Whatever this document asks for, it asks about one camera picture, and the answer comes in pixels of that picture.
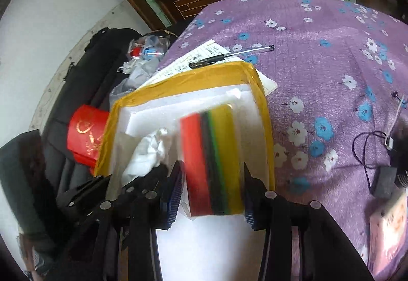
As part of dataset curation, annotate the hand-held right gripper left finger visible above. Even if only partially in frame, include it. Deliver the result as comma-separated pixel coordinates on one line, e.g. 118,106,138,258
64,160,185,281

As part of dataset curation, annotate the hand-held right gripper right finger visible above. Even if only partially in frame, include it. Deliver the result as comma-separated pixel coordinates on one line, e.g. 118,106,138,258
243,163,375,281

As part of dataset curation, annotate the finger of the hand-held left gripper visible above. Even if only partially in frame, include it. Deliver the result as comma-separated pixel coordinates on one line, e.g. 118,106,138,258
124,164,169,199
57,175,112,216

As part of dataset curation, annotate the red white snack bag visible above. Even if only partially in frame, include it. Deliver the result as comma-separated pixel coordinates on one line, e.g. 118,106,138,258
121,127,169,187

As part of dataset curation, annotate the multicolour sponge pack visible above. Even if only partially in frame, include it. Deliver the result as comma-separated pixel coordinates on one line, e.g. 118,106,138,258
179,103,247,217

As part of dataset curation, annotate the cardboard box with yellow tape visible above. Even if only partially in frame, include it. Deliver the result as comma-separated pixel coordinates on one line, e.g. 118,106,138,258
94,60,276,281

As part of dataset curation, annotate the pink tissue pack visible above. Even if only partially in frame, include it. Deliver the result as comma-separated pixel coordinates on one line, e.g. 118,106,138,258
368,192,408,275

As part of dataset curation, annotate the red gift bag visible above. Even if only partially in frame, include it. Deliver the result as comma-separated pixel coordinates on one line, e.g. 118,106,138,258
66,105,110,175

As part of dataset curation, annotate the dark grey cloth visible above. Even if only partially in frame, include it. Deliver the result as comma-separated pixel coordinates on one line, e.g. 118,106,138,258
0,131,64,269

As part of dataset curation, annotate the white foam sheet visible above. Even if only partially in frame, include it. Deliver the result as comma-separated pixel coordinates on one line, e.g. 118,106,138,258
126,85,256,138

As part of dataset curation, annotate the black sofa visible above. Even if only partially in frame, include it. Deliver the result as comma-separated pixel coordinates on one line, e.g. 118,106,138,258
41,77,112,199

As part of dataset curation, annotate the grey plastic bag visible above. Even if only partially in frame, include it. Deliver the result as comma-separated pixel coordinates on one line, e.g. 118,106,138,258
110,56,163,103

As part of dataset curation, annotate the clear plastic bag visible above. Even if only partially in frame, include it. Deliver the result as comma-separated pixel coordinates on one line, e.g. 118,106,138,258
127,31,174,61

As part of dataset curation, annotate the black bag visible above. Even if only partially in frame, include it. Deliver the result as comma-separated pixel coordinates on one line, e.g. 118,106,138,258
64,28,144,103

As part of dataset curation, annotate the small grey motor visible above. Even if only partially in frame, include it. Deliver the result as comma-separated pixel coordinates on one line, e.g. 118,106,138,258
370,128,408,200

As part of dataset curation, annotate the black ballpoint pen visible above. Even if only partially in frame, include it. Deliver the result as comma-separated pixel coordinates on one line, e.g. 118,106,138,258
189,45,275,69

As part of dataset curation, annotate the purple floral tablecloth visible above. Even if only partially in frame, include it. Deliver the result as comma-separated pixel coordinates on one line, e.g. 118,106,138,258
159,0,408,281

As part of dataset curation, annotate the black motor cable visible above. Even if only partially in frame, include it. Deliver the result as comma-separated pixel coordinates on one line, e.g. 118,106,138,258
352,131,396,173

